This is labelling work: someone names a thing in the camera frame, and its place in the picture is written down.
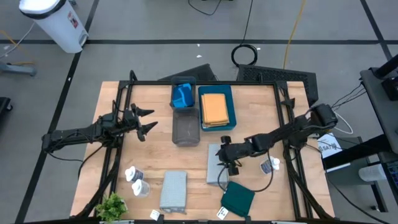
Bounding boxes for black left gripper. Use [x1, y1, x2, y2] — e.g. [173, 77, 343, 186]
[115, 103, 159, 142]

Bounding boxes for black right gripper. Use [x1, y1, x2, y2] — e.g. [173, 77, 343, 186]
[216, 135, 254, 177]

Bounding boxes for grey towel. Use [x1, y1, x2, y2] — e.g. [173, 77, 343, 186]
[206, 143, 231, 187]

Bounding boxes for orange towel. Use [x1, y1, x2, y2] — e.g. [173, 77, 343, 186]
[200, 93, 230, 128]

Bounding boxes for dark green towel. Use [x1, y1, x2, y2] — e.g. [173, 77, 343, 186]
[220, 181, 256, 218]

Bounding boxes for white plastic polish bottle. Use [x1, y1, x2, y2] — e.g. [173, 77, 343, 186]
[131, 179, 151, 198]
[259, 155, 280, 175]
[124, 166, 146, 183]

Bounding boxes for white waffle weave towel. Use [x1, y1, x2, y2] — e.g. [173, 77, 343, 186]
[159, 170, 188, 215]

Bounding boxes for smoky grey plastic bin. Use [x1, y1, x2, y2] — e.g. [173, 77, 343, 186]
[171, 108, 201, 147]
[170, 76, 197, 110]

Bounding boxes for blue plastic bin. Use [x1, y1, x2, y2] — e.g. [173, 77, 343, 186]
[197, 84, 238, 133]

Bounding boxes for black flat panel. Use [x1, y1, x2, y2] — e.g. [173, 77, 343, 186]
[157, 63, 218, 82]

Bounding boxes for black perforated panel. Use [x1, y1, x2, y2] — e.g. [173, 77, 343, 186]
[236, 64, 319, 107]

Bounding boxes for small green potted plant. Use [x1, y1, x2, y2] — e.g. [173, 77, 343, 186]
[95, 192, 128, 223]

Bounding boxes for white printed paper sheet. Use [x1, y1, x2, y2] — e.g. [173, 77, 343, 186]
[317, 133, 343, 159]

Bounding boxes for white trash can black rim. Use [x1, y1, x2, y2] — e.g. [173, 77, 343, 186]
[18, 0, 90, 54]

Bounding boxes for black stand legs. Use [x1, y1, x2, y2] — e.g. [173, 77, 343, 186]
[322, 133, 398, 215]

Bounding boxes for grey stand foot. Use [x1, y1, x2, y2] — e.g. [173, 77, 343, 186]
[0, 61, 37, 77]

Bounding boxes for black caster base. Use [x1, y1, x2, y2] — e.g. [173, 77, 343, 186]
[0, 96, 13, 113]

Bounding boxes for clear plastic roll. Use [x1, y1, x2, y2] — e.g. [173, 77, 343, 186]
[358, 164, 389, 183]

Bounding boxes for dark grey desk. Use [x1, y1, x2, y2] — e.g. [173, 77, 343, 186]
[359, 54, 398, 147]

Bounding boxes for black aluminium table frame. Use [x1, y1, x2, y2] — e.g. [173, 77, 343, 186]
[70, 70, 335, 224]

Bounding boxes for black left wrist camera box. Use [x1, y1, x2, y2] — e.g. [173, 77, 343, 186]
[98, 112, 118, 126]

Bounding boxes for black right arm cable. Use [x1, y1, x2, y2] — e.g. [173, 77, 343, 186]
[216, 148, 275, 193]

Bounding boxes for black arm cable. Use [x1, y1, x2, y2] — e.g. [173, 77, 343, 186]
[216, 148, 275, 193]
[46, 141, 108, 181]

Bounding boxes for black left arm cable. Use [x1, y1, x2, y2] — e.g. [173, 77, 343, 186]
[46, 141, 108, 181]

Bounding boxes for black coiled cable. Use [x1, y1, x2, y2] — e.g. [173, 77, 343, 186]
[231, 0, 259, 67]

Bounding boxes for thin black floor cable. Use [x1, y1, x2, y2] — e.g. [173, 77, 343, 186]
[187, 0, 223, 16]

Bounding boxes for white floor cable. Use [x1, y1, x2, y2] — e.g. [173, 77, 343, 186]
[310, 105, 354, 135]

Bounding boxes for yellow hanging cable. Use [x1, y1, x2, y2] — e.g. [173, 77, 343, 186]
[282, 0, 308, 70]

